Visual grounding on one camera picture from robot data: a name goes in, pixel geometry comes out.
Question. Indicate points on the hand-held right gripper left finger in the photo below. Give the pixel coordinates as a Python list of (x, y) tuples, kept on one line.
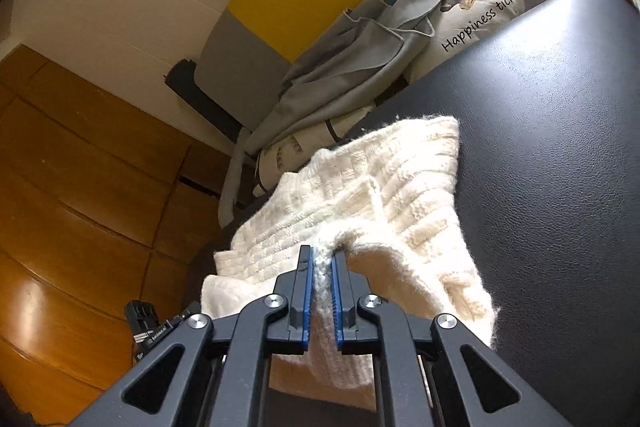
[(306, 297)]

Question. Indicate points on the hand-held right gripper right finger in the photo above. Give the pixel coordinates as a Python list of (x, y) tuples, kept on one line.
[(340, 302)]

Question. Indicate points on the white knit sweater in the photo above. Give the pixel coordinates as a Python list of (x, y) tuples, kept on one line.
[(410, 207)]

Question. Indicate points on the grey coat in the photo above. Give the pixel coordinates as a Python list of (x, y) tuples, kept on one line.
[(340, 72)]

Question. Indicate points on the dark grey panel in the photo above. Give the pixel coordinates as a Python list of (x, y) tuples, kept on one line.
[(200, 92)]

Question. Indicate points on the black leather bench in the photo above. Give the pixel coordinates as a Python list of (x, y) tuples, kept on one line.
[(550, 157)]

